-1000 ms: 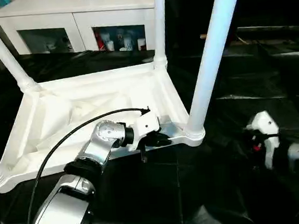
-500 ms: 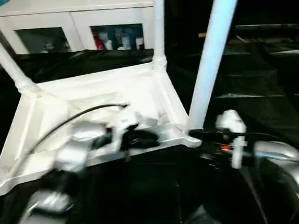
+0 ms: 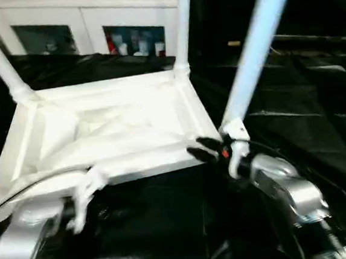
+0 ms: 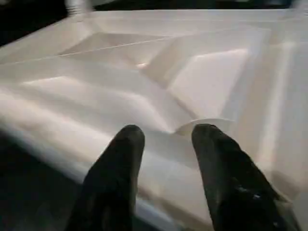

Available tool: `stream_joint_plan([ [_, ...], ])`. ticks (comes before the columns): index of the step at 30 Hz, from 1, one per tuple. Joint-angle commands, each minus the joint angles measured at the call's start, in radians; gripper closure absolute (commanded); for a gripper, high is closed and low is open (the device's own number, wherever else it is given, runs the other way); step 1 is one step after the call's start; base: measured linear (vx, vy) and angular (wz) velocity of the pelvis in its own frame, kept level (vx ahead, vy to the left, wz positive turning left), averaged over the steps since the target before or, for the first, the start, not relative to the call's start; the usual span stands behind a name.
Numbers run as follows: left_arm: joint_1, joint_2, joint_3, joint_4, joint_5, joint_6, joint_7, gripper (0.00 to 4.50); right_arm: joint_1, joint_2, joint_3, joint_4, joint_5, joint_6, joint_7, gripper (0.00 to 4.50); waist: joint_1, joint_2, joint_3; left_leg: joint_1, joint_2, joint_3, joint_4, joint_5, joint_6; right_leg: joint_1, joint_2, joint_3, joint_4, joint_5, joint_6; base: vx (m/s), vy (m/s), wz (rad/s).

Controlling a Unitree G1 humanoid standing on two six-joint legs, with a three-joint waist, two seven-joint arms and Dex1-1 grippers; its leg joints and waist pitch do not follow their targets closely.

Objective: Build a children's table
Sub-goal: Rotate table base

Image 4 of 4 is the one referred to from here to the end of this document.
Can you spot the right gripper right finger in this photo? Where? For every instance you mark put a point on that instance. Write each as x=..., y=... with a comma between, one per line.
x=231, y=187

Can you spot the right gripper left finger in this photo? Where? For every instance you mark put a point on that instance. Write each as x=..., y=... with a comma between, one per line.
x=113, y=183

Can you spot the white plastic table top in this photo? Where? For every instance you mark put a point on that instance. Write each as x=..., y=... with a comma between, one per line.
x=192, y=72

